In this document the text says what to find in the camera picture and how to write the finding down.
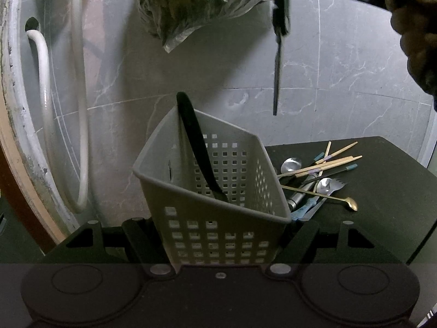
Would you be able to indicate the brown wooden door frame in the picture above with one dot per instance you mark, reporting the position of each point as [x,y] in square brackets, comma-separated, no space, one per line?
[20,211]

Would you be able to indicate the white perforated utensil basket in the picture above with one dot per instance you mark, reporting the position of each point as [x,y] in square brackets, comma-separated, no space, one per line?
[239,223]

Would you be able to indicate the silver spoon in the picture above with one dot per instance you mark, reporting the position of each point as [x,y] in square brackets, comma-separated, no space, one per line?
[323,185]
[291,165]

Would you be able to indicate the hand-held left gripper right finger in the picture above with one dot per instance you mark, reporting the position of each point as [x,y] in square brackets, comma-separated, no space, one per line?
[300,242]

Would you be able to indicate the light blue plastic utensil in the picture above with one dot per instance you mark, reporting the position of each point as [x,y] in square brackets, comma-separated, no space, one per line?
[300,214]

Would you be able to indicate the long gold spoon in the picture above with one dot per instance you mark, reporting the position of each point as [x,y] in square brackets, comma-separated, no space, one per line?
[351,205]

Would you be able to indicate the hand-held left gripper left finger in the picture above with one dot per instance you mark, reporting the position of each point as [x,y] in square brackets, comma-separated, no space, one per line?
[140,235]

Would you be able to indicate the dark blue-tipped chopstick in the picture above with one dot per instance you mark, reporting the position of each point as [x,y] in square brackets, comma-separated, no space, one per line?
[351,167]
[320,159]

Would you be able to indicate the grey panel door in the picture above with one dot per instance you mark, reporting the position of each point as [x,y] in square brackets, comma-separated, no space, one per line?
[13,239]

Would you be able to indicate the plastic bag of dried leaves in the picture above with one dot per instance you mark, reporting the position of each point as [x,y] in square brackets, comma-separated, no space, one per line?
[191,3]

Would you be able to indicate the black knife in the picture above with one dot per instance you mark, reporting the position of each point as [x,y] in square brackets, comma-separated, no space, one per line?
[194,133]

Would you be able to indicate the person's right hand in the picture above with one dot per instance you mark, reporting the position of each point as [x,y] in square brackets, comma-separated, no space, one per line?
[416,34]

